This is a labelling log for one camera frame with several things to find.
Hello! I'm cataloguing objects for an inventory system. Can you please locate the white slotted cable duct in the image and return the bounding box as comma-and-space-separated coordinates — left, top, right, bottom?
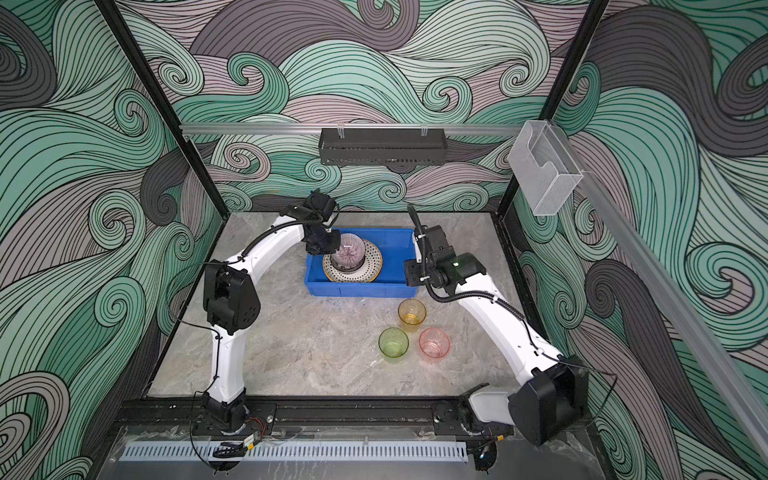
118, 440, 469, 463

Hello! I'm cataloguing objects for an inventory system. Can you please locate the green transparent cup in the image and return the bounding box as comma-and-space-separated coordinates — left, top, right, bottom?
377, 327, 410, 359

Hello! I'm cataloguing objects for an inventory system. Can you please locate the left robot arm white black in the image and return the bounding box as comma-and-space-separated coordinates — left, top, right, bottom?
202, 190, 341, 431

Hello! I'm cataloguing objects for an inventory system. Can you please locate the pink transparent cup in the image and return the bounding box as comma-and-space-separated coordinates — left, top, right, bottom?
418, 327, 451, 362

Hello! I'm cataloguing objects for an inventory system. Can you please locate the aluminium wall rail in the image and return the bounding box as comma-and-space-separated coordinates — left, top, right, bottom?
179, 122, 522, 137
548, 122, 768, 463

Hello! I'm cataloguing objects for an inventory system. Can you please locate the blue plastic bin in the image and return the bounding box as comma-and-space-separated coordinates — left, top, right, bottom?
304, 228, 417, 299

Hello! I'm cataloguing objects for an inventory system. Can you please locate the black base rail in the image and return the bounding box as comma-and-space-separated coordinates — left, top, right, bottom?
116, 395, 592, 438

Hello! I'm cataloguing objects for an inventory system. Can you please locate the pink striped bowl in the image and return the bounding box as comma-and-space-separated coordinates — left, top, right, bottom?
330, 233, 366, 272

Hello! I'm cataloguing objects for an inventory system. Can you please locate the clear acrylic wall holder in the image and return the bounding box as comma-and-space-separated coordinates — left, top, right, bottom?
507, 120, 583, 217

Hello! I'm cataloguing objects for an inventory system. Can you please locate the yellow rim dotted plate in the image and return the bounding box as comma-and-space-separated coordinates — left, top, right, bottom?
322, 239, 383, 283

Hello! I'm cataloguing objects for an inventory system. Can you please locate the black wall tray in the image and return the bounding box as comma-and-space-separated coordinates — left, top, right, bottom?
318, 128, 448, 167

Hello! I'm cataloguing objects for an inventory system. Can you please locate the yellow transparent cup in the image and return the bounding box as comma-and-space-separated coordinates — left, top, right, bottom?
398, 298, 427, 333

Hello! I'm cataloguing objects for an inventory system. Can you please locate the aluminium back wall rail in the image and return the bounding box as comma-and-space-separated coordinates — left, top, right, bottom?
179, 122, 522, 137

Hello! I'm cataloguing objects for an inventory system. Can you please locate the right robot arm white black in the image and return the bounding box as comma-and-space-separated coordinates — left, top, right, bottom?
404, 205, 600, 446

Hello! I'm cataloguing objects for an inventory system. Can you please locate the aluminium right wall rail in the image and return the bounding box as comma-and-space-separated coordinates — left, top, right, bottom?
548, 122, 768, 463

